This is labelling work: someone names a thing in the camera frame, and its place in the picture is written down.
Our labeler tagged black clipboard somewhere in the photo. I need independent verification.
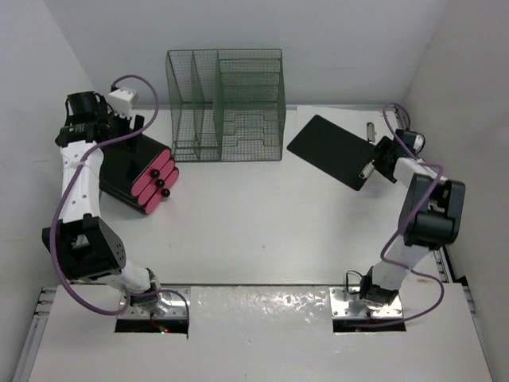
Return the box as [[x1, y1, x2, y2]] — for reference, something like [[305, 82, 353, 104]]
[[287, 115, 375, 191]]

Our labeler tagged white paper sheet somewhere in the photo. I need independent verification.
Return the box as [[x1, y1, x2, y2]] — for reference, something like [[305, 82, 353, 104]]
[[296, 106, 386, 140]]

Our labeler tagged black pink drawer unit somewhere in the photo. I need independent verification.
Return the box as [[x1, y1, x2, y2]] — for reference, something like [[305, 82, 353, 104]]
[[99, 134, 179, 215]]

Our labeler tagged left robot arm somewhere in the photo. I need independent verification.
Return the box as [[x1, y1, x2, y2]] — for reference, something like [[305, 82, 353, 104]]
[[41, 88, 171, 316]]

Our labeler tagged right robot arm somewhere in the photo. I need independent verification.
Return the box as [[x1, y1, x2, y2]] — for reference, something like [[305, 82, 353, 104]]
[[359, 129, 466, 306]]

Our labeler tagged small metal binder clip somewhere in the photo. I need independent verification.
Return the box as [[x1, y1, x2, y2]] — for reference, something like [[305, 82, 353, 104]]
[[366, 123, 376, 143]]

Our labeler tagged white front cover board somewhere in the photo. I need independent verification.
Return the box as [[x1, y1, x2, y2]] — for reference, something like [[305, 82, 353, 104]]
[[30, 285, 491, 381]]

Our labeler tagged aluminium table edge rail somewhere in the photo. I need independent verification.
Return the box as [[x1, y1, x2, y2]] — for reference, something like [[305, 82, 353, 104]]
[[107, 103, 130, 135]]

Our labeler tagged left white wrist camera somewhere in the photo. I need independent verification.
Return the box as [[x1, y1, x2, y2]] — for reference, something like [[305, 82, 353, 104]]
[[106, 88, 138, 119]]

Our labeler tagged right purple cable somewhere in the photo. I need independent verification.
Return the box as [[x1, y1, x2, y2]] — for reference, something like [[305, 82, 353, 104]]
[[357, 103, 446, 329]]

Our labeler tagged purple cable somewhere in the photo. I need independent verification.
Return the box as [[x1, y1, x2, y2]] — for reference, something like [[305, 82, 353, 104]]
[[49, 74, 192, 323], [357, 103, 446, 329]]

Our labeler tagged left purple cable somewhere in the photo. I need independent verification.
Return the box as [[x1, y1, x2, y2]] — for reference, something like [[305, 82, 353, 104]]
[[49, 74, 192, 323]]

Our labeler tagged green wire mesh organizer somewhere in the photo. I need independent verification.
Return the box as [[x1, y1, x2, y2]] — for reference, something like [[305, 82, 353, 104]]
[[165, 49, 286, 162]]

